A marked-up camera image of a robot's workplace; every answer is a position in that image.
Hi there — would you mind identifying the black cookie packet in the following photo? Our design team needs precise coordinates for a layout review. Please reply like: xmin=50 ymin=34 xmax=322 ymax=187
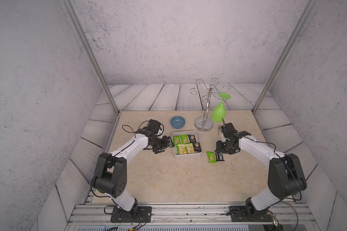
xmin=192 ymin=142 xmax=202 ymax=153
xmin=188 ymin=135 xmax=197 ymax=143
xmin=215 ymin=152 xmax=224 ymax=162

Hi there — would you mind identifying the green cookie packet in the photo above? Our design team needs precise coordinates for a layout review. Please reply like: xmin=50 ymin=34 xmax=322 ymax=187
xmin=173 ymin=136 xmax=182 ymax=146
xmin=206 ymin=151 xmax=216 ymax=163

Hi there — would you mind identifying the white plastic storage box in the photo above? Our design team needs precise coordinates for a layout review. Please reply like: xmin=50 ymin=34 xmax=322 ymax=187
xmin=172 ymin=131 xmax=202 ymax=159

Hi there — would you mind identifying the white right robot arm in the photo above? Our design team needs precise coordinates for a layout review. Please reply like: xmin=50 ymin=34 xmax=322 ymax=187
xmin=216 ymin=123 xmax=307 ymax=212

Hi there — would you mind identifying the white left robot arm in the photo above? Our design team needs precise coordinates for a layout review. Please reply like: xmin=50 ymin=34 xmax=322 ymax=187
xmin=91 ymin=119 xmax=174 ymax=212

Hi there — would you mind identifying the green cookie packet in box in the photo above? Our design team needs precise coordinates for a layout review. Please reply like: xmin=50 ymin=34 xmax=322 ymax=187
xmin=173 ymin=136 xmax=182 ymax=146

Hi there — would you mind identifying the black cookie packet in box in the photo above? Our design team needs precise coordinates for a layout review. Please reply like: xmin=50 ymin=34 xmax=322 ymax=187
xmin=188 ymin=135 xmax=197 ymax=143

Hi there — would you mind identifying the silver fork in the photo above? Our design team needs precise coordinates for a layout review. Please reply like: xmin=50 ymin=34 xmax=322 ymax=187
xmin=217 ymin=125 xmax=222 ymax=141

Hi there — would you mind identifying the yellow-green cookie packet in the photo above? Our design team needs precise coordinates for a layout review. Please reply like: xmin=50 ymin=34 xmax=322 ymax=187
xmin=177 ymin=144 xmax=188 ymax=155

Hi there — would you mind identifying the blue ceramic bowl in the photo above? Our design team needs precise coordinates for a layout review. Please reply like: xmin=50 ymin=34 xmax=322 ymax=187
xmin=170 ymin=115 xmax=186 ymax=129

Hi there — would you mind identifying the pale yellow cookie packet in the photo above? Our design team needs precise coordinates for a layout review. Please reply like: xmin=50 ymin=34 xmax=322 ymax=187
xmin=186 ymin=143 xmax=195 ymax=154

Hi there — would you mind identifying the green plastic wine glass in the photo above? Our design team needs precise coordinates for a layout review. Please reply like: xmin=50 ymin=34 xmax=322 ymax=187
xmin=211 ymin=93 xmax=231 ymax=123

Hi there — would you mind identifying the chrome wine glass rack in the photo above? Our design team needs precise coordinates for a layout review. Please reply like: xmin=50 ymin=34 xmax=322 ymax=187
xmin=189 ymin=78 xmax=231 ymax=132

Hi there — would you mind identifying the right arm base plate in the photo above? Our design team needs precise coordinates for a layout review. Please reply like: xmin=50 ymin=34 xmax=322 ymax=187
xmin=226 ymin=206 xmax=273 ymax=222

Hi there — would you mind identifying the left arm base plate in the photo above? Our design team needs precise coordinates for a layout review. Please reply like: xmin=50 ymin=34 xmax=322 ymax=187
xmin=110 ymin=206 xmax=152 ymax=223

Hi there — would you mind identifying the aluminium frame rail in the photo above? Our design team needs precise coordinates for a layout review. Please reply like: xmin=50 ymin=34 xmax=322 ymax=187
xmin=65 ymin=202 xmax=320 ymax=231

